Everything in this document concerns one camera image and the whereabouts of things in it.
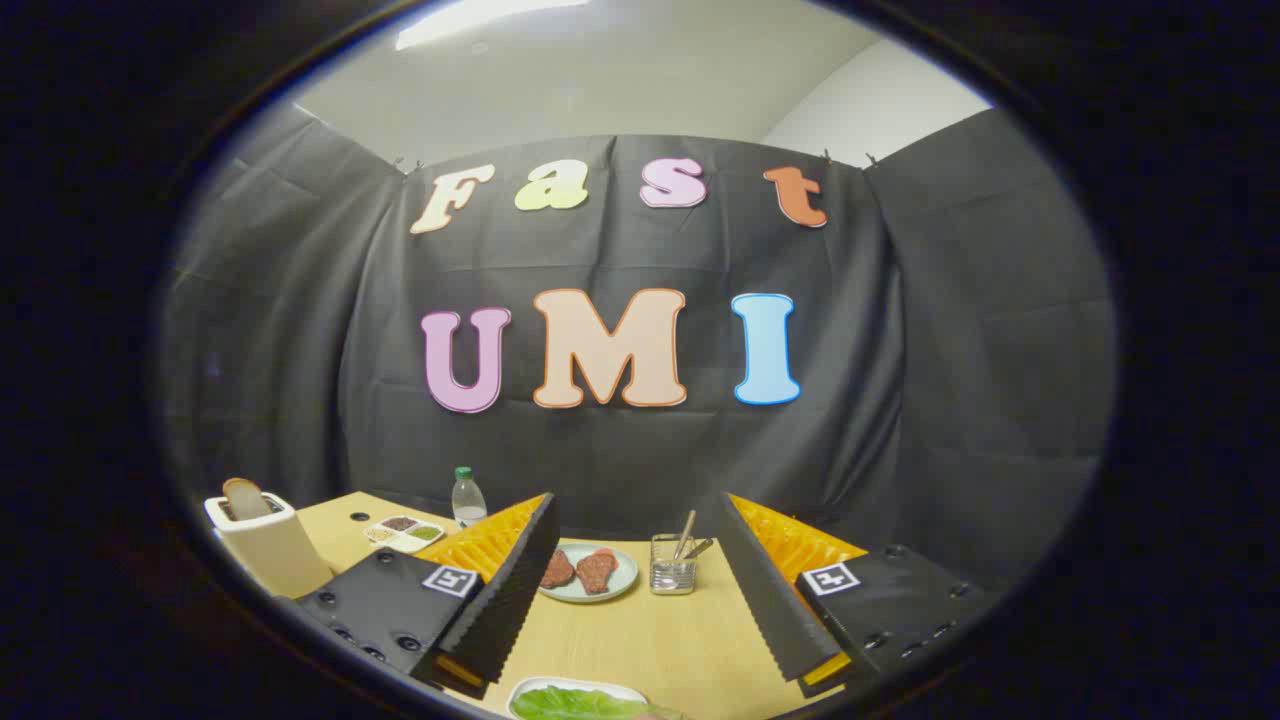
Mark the clear plastic water bottle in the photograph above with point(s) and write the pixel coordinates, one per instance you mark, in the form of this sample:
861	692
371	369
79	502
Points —
468	503

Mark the bread slice with brown crust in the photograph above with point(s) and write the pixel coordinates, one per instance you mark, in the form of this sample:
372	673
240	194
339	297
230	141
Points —
245	498

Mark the white divided condiment dish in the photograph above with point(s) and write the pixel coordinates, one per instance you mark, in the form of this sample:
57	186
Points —
405	533

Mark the brown meat patty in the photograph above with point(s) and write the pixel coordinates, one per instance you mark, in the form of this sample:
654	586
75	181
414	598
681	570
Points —
596	572
557	570

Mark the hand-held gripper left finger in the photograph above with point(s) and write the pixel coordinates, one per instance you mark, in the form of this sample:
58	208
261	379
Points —
510	600

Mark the white toaster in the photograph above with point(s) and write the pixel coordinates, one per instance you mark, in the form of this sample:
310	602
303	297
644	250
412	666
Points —
272	555

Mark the white rectangular plate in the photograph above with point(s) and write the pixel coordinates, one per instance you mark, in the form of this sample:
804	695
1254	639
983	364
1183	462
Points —
560	683

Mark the green lettuce leaf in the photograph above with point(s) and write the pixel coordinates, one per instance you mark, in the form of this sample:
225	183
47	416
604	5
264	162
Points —
580	705

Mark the pale green oval plate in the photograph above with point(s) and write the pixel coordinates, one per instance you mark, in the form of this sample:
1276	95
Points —
622	583

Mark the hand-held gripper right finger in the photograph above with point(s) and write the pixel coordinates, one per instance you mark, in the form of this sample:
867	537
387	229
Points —
765	600

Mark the black backdrop cloth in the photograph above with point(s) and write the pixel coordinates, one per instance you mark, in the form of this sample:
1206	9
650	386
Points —
640	450

